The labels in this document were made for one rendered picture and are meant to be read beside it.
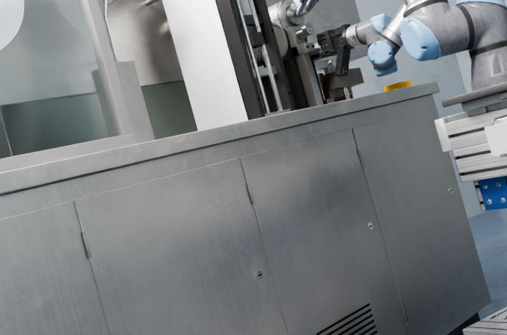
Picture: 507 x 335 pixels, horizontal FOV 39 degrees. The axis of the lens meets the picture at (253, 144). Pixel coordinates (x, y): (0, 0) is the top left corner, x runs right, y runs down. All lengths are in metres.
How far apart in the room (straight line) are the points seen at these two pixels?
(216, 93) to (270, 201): 0.58
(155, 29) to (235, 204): 0.95
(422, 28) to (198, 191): 0.67
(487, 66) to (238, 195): 0.69
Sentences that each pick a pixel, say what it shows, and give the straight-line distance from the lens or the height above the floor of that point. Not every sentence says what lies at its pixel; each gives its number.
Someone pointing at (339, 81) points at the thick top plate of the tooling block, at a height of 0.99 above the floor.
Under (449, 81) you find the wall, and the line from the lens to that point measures 5.55.
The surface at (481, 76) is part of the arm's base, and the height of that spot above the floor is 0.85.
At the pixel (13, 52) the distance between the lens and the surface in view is 1.60.
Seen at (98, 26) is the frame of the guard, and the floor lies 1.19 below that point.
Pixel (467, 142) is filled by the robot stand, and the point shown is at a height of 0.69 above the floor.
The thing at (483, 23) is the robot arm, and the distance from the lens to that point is 1.88.
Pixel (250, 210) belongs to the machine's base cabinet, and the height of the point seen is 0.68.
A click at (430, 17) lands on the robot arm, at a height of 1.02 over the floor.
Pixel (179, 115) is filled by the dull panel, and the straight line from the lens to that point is 2.52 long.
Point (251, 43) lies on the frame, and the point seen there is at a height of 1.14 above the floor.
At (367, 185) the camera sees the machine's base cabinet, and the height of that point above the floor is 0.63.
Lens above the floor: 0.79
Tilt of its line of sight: 1 degrees up
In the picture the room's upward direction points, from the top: 15 degrees counter-clockwise
